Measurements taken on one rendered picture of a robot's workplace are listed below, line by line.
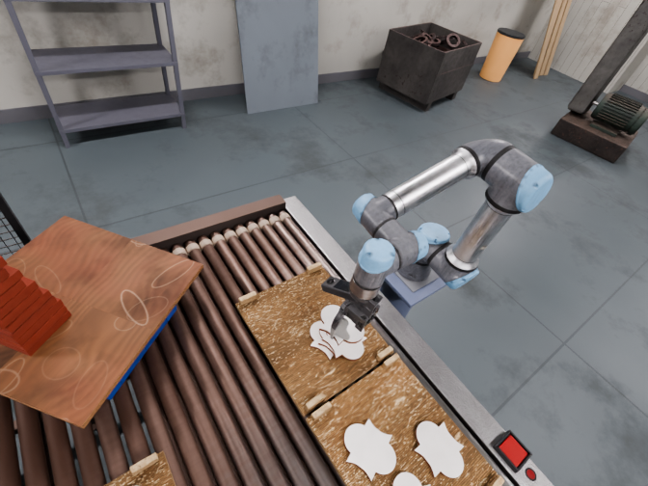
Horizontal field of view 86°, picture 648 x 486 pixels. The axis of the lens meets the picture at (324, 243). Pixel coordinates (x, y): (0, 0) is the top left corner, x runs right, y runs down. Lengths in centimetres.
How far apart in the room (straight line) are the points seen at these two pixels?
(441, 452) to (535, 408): 153
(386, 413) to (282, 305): 46
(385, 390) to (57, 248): 107
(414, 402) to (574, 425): 167
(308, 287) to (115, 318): 59
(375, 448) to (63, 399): 75
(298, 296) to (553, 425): 183
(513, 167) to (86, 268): 123
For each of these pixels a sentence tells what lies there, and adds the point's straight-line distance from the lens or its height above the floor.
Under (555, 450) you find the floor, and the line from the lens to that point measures 255.
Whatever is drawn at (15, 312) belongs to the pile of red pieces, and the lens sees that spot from 103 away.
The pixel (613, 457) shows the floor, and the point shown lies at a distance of 278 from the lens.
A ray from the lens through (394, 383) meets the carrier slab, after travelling 114.
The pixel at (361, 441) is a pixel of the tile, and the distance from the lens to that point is 105.
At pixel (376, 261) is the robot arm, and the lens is 76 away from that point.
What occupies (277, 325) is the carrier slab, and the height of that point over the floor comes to 94.
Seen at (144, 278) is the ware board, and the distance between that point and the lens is 116.
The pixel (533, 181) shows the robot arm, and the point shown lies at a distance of 103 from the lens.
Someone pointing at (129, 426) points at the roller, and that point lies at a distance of 110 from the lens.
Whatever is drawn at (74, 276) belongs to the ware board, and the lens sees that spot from 123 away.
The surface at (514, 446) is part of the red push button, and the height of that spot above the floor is 93.
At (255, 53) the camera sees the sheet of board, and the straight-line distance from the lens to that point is 417.
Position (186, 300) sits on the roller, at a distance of 124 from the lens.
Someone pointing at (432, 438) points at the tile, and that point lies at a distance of 112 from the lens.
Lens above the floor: 193
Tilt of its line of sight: 46 degrees down
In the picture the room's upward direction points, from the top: 13 degrees clockwise
